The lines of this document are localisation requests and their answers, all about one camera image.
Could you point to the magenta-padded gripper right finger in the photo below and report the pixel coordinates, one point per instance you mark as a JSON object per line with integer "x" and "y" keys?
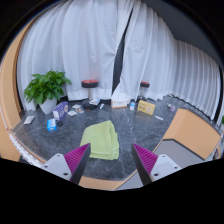
{"x": 163, "y": 165}

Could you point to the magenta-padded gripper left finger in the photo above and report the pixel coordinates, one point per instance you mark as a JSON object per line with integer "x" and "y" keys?
{"x": 58, "y": 165}

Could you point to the green towel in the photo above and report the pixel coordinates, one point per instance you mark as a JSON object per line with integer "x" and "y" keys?
{"x": 101, "y": 140}

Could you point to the blue cardboard box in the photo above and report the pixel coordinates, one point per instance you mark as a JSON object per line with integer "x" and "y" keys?
{"x": 51, "y": 125}

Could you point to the small black round object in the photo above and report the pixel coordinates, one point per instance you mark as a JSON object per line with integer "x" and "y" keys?
{"x": 59, "y": 123}

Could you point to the white pen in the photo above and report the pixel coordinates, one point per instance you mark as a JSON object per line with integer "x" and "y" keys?
{"x": 158, "y": 117}

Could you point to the white flat packet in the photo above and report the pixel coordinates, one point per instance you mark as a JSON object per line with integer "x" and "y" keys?
{"x": 72, "y": 113}
{"x": 76, "y": 106}

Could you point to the grey flat packet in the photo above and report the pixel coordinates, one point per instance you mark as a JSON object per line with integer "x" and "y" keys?
{"x": 29, "y": 120}

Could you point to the purple cardboard box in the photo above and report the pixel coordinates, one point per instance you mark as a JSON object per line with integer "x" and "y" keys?
{"x": 60, "y": 111}

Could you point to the small purple cup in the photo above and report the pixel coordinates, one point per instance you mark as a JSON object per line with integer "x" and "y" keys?
{"x": 172, "y": 108}

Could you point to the printed flat packet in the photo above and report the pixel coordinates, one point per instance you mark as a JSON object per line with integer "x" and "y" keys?
{"x": 80, "y": 110}

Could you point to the yellow cardboard box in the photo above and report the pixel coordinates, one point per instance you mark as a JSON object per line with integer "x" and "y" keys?
{"x": 146, "y": 107}

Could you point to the small blue and white box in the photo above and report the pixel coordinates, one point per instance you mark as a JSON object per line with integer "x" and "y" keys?
{"x": 132, "y": 106}

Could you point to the book on stool base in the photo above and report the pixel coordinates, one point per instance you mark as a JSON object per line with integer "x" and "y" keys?
{"x": 94, "y": 102}

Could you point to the small white tube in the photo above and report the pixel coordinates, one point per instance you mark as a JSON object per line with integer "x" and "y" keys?
{"x": 101, "y": 106}

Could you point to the white and orange tissue box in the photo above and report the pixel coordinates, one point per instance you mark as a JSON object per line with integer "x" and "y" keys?
{"x": 120, "y": 103}

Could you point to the green potted plant white pot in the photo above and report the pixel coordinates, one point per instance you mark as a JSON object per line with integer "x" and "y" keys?
{"x": 46, "y": 86}

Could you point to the red-topped black bar stool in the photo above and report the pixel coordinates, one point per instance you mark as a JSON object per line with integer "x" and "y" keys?
{"x": 144, "y": 84}
{"x": 90, "y": 83}

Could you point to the white curtain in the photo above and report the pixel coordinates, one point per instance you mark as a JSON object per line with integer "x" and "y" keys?
{"x": 80, "y": 43}
{"x": 166, "y": 60}

